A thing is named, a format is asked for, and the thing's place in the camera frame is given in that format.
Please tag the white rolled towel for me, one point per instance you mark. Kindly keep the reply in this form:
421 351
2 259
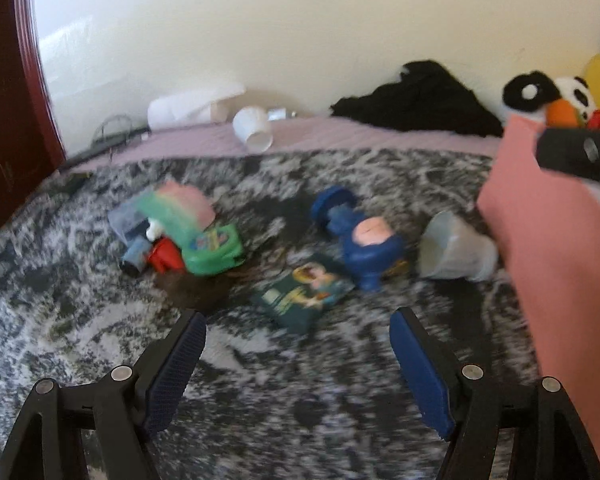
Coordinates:
200 106

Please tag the grey patterned blanket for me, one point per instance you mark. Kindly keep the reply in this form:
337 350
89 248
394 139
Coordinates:
78 298

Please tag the green card box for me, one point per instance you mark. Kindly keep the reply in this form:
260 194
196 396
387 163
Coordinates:
299 297

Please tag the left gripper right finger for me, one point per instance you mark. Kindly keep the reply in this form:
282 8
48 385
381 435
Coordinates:
468 408

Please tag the pink cardboard storage box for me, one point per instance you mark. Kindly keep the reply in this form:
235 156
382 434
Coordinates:
547 228

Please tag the blue toy figure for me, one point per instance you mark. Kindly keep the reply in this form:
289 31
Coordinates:
370 249

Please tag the dark wooden door frame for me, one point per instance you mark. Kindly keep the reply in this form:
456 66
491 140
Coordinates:
30 146

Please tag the pink green sponge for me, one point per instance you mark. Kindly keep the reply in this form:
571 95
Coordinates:
176 211

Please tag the clear plastic cup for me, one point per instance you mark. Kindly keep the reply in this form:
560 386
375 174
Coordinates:
450 249

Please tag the pink bed sheet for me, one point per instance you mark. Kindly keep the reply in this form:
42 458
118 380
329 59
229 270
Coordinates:
291 135

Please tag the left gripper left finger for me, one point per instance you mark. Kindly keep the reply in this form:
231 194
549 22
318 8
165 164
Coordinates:
125 409

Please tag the white paper cup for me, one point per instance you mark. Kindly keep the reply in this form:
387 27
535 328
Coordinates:
252 128

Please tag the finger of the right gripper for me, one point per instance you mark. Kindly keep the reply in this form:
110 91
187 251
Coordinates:
574 152

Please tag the panda plush toy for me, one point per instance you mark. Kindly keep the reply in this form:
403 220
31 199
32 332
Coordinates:
563 102

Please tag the black cloth garment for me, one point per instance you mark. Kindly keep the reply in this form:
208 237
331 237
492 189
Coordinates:
426 97

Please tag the red small cup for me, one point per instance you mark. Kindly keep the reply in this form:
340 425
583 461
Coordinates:
165 256

